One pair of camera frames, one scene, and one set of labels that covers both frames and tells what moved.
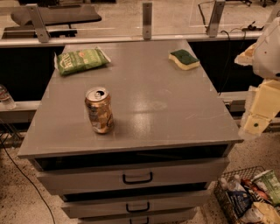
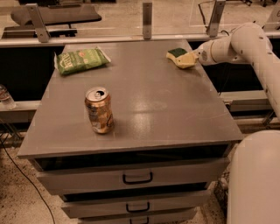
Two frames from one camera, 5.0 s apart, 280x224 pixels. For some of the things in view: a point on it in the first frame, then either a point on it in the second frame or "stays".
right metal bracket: x=215 y=17 stays
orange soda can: x=99 y=106 stays
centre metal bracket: x=147 y=20 stays
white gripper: x=268 y=57 to x=205 y=54
